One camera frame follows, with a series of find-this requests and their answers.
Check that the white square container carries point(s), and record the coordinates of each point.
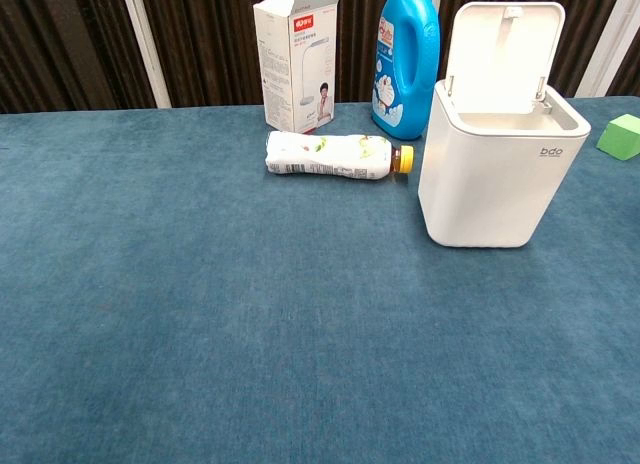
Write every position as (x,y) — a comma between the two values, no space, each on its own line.
(490,194)

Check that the white-label drink bottle yellow cap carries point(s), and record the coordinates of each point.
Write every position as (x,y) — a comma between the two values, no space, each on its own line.
(325,156)

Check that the blue detergent pump bottle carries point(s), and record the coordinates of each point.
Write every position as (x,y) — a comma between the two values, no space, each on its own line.
(392,99)

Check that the blue felt table mat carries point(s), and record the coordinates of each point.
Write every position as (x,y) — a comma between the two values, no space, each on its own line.
(200,309)

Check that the white lamp carton box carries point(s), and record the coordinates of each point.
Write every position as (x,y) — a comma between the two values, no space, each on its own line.
(295,74)

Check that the dark brown pleated curtain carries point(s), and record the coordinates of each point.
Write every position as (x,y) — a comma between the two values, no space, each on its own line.
(210,44)

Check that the green foam cube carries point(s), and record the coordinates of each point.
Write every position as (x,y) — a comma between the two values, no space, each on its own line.
(622,139)

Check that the white frame pole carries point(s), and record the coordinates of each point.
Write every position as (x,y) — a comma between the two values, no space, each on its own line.
(147,49)
(607,49)
(436,29)

